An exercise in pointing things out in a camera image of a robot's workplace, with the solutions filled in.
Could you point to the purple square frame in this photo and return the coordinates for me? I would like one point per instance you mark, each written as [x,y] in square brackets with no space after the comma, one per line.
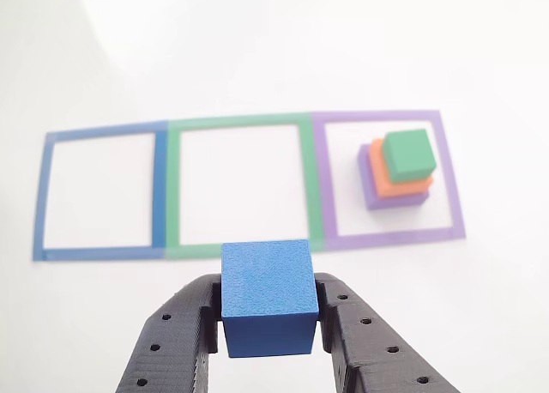
[452,187]

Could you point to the orange block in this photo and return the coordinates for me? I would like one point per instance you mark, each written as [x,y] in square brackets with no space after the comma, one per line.
[386,183]

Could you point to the blue square frame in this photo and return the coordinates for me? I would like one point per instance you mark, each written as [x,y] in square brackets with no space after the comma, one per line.
[158,187]

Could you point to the purple block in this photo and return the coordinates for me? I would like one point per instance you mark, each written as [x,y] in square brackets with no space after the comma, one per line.
[373,200]

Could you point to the green cube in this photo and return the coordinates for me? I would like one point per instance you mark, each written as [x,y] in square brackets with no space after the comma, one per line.
[409,155]

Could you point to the green square frame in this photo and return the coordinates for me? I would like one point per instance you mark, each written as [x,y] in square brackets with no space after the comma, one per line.
[311,187]

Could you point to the small blue cube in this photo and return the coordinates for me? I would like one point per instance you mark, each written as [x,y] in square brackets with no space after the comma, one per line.
[266,281]

